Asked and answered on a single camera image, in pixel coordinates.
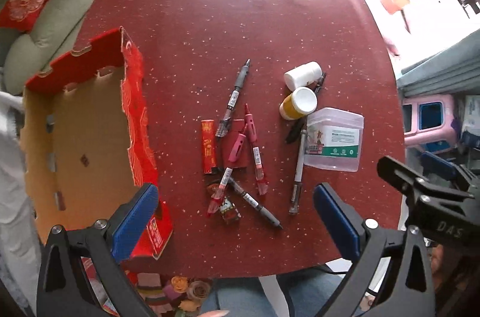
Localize long red gold-print box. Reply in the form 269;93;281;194
200;119;220;175

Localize yellow bottle white cap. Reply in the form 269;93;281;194
278;87;319;121

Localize white grey striped blanket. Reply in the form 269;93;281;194
0;90;42;265

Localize red gel pen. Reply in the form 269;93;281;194
206;132;249;217
243;103;269;196

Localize small black patterned box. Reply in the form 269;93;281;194
208;180;242;226

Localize white pill bottle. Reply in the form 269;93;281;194
284;61;323;92

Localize black marker pen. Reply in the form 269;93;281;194
285;72;328;144

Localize small dark red box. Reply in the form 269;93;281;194
221;118;250;173

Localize white pen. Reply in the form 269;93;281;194
288;128;309;216

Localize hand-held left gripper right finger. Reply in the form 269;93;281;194
313;183;437;317

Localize person's blue jeans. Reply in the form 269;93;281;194
202;265;361;317

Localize teal fabric cover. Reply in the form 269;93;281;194
397;28;480;100

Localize striped knitted gloves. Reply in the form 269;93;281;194
135;272;175;314

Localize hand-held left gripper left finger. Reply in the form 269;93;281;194
36;183;160;317

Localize grey gel pen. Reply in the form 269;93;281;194
214;58;251;138
227;176;284;230

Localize red cardboard box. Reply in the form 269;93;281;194
20;26;175;261

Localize artificial roses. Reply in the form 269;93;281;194
170;276;212;312

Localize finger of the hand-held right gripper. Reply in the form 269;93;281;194
420;151;480;191
377;155;475;207

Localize pink plastic stool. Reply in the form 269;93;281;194
401;95;456;153

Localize clear plastic container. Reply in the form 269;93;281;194
303;107;365;173

